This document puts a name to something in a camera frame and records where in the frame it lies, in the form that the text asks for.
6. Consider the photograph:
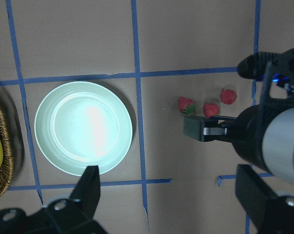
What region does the wicker basket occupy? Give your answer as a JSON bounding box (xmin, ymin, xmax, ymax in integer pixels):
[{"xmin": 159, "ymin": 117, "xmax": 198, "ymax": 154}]
[{"xmin": 0, "ymin": 105, "xmax": 14, "ymax": 197}]

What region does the plain red strawberry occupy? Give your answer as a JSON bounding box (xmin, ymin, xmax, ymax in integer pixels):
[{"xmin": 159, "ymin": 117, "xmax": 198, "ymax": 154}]
[{"xmin": 203, "ymin": 103, "xmax": 220, "ymax": 117}]

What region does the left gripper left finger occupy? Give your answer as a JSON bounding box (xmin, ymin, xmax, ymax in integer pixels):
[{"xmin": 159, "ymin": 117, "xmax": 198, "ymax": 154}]
[{"xmin": 69, "ymin": 166, "xmax": 101, "ymax": 219}]

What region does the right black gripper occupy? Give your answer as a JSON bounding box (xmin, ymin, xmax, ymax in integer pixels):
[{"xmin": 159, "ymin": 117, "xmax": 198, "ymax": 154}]
[{"xmin": 183, "ymin": 105, "xmax": 266, "ymax": 168}]

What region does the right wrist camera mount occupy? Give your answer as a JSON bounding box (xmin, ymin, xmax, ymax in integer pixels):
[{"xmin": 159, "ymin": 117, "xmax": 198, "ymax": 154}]
[{"xmin": 237, "ymin": 48, "xmax": 294, "ymax": 111}]

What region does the light green plate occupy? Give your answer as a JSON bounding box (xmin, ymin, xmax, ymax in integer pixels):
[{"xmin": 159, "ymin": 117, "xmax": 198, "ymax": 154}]
[{"xmin": 34, "ymin": 81, "xmax": 133, "ymax": 176}]

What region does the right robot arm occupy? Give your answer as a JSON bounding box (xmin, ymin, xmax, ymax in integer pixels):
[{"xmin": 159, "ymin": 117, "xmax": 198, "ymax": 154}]
[{"xmin": 183, "ymin": 105, "xmax": 294, "ymax": 185}]

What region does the strawberry with green leaves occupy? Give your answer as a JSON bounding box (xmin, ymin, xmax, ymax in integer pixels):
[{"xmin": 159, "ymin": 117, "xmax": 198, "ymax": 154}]
[{"xmin": 178, "ymin": 97, "xmax": 195, "ymax": 115}]

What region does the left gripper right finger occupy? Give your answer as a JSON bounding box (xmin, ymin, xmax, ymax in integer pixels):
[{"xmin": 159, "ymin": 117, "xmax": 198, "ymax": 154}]
[{"xmin": 235, "ymin": 164, "xmax": 281, "ymax": 234}]

